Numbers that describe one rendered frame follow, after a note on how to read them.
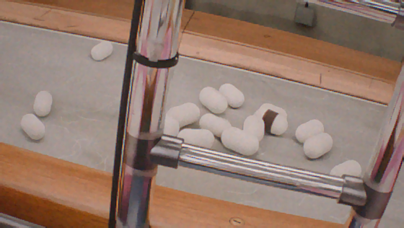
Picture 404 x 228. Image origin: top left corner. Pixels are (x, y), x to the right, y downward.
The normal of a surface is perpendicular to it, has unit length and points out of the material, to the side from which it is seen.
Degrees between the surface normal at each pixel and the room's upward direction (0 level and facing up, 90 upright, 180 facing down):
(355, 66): 0
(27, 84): 0
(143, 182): 90
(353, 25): 89
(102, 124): 0
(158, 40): 90
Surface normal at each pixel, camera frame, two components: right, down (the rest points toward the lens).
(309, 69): 0.00, -0.29
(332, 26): -0.13, 0.42
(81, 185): 0.17, -0.86
